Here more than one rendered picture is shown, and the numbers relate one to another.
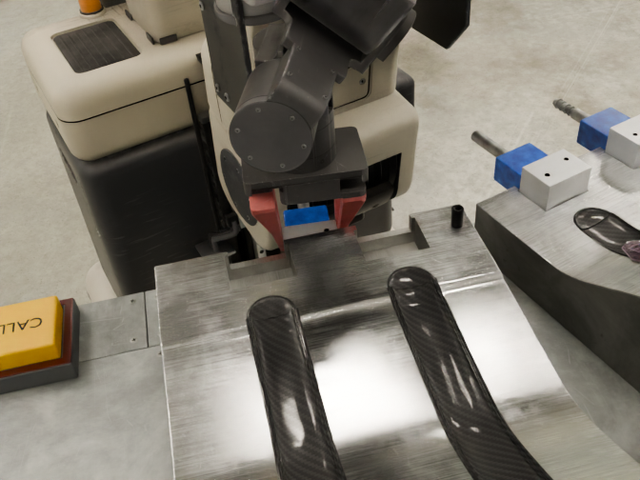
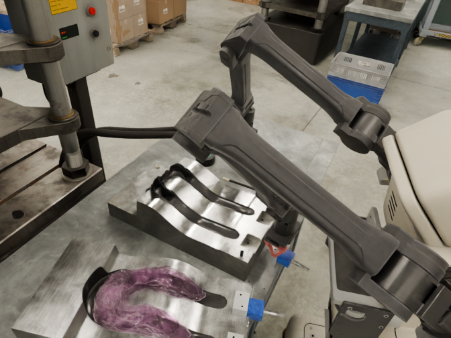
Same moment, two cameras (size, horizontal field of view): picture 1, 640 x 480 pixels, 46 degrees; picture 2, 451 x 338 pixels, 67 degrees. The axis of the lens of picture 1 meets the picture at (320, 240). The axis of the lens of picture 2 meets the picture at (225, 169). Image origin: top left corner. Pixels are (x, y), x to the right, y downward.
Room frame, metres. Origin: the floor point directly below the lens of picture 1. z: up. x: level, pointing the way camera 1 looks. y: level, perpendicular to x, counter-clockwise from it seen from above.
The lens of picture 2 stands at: (0.73, -0.64, 1.66)
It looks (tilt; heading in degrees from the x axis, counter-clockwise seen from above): 39 degrees down; 124
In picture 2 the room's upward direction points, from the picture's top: 5 degrees clockwise
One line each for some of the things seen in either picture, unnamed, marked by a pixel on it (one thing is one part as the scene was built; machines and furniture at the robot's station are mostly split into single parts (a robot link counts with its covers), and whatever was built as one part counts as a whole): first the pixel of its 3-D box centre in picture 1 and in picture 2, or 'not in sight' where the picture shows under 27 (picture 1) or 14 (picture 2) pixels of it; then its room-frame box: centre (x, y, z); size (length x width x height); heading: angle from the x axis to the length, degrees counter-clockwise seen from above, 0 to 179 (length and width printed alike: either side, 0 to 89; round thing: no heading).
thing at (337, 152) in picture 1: (300, 134); (284, 224); (0.52, 0.01, 0.96); 0.10 x 0.07 x 0.07; 93
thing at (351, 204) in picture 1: (321, 201); (278, 243); (0.52, 0.00, 0.88); 0.07 x 0.07 x 0.09; 3
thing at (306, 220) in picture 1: (307, 224); (288, 259); (0.55, 0.01, 0.83); 0.13 x 0.05 x 0.05; 4
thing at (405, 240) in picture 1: (390, 252); (249, 246); (0.45, -0.06, 0.87); 0.05 x 0.05 x 0.04; 9
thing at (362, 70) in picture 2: not in sight; (360, 69); (-0.16, 3.15, 0.28); 0.61 x 0.41 x 0.15; 6
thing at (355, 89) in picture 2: not in sight; (356, 84); (-0.16, 3.16, 0.11); 0.61 x 0.41 x 0.22; 6
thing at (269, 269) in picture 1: (262, 280); (264, 222); (0.44, 0.05, 0.87); 0.05 x 0.05 x 0.04; 9
